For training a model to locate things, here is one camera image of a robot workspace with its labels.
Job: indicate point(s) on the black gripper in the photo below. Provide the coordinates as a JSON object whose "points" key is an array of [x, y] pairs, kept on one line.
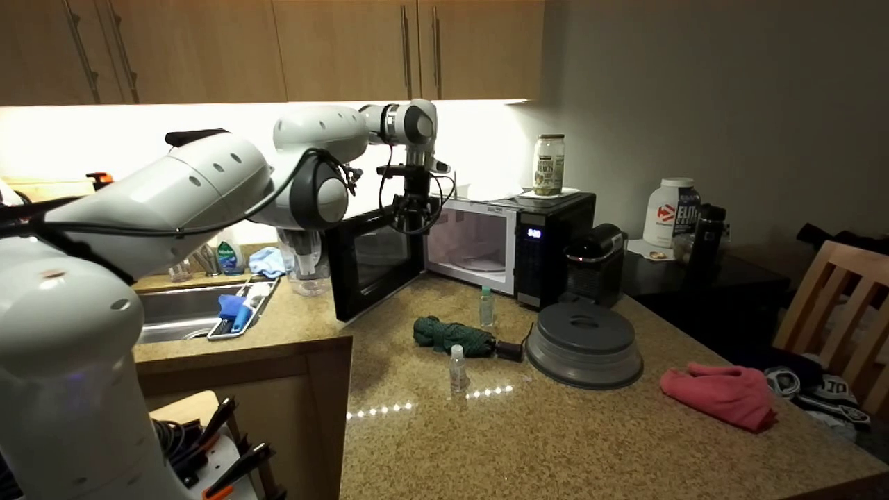
{"points": [[416, 188]]}

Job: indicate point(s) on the black steel microwave oven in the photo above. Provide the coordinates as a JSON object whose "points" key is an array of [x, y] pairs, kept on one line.
{"points": [[501, 245]]}

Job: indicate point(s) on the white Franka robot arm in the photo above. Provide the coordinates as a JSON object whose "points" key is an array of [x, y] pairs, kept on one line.
{"points": [[167, 198]]}

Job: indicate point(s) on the small green plastic bottle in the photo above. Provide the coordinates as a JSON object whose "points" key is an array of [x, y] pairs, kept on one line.
{"points": [[487, 305]]}

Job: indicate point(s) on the water filter pitcher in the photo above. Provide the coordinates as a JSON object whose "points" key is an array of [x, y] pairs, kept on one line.
{"points": [[308, 263]]}

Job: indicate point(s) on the glass storage jar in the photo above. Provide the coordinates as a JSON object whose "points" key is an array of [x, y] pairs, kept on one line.
{"points": [[549, 168]]}

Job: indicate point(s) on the light blue cloth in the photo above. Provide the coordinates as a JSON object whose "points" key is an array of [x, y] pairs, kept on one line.
{"points": [[269, 262]]}

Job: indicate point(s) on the small clear plastic bottle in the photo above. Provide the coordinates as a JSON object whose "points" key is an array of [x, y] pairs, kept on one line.
{"points": [[458, 370]]}

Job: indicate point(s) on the white sponge tray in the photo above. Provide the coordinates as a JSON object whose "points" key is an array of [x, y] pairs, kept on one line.
{"points": [[254, 309]]}

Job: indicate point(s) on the black pod coffee maker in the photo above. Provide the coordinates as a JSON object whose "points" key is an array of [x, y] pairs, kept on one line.
{"points": [[592, 263]]}

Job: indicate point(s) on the dish soap bottle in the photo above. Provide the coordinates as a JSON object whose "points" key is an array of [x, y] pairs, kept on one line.
{"points": [[226, 257]]}

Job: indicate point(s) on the blue sponge brush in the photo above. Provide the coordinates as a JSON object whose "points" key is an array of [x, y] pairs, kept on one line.
{"points": [[235, 309]]}

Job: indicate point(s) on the chrome faucet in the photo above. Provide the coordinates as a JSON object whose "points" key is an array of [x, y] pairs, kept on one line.
{"points": [[190, 263]]}

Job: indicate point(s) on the wooden counter base cabinet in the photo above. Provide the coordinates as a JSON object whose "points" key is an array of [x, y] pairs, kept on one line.
{"points": [[280, 416]]}

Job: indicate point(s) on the white jug with red label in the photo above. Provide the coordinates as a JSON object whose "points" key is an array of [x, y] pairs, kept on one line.
{"points": [[662, 216]]}

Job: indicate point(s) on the stainless steel sink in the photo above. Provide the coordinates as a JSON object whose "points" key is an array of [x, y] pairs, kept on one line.
{"points": [[172, 315]]}

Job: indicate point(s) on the dark drink bottle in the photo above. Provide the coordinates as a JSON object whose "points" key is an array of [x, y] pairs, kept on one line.
{"points": [[688, 225]]}

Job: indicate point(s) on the wooden upper cabinets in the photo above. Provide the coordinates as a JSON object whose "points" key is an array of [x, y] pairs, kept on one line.
{"points": [[185, 45]]}

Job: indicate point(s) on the black tall bottle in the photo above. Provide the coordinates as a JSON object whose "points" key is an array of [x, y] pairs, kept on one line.
{"points": [[713, 237]]}

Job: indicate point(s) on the dark side table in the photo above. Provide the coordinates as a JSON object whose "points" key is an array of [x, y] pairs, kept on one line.
{"points": [[713, 300]]}

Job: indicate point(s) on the wooden cart with black tools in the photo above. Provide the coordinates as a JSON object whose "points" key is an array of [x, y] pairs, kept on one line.
{"points": [[199, 445]]}

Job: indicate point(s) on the red cloth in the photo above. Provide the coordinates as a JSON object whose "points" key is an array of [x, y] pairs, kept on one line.
{"points": [[723, 393]]}

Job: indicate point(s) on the wooden slatted chair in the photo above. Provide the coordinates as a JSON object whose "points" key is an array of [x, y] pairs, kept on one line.
{"points": [[829, 305]]}

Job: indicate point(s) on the black and white bag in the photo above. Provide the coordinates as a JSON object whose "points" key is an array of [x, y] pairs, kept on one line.
{"points": [[823, 393]]}

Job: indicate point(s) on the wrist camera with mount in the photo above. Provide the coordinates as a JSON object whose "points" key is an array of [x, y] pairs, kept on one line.
{"points": [[412, 170]]}

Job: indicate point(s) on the black stereo camera bar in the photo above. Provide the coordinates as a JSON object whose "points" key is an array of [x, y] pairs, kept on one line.
{"points": [[195, 136]]}

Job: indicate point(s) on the black camera stand with clamp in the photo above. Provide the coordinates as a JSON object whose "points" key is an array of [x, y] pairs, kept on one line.
{"points": [[28, 211]]}

